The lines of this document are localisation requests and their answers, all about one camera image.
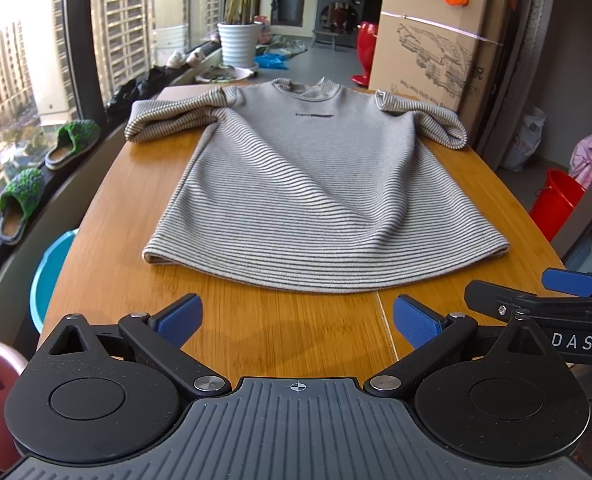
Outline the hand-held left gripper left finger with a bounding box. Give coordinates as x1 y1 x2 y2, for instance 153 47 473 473
37 294 233 398

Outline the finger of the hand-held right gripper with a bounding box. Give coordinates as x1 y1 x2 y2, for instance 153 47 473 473
542 267 592 298
464 280 592 328

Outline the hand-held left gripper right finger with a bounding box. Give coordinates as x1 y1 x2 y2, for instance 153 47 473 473
363 296 564 401

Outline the grey striped shirt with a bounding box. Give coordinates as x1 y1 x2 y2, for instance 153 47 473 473
124 77 511 295

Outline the red plastic bucket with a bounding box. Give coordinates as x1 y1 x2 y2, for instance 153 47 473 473
529 168 587 243

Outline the blue plastic basin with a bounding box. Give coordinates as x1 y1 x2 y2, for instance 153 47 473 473
29 228 79 335

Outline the white plastic bag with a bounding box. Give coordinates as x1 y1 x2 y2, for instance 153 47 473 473
500 105 547 173

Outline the green knitted slipper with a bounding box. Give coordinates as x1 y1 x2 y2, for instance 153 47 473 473
44 119 102 171
0 167 44 247

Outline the black shoe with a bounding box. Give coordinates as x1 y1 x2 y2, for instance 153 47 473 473
106 78 142 111
138 66 169 98

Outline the large cardboard box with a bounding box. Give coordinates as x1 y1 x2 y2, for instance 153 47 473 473
368 0 509 148

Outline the pale basin with seedlings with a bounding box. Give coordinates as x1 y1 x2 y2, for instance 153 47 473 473
196 66 253 85

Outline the blue plastic bag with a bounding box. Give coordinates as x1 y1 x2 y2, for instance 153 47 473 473
254 52 287 71

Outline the red plastic stool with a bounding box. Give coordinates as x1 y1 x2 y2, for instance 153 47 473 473
352 21 381 87

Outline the white ribbed plant pot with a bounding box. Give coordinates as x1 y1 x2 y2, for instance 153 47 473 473
217 21 261 68

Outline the grey-green cloth pile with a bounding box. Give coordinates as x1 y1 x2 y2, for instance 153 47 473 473
266 39 307 57

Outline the pink patterned bag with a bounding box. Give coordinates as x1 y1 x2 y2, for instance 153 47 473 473
253 15 273 44

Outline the dark cabinet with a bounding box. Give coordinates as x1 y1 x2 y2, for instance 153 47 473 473
313 0 369 51

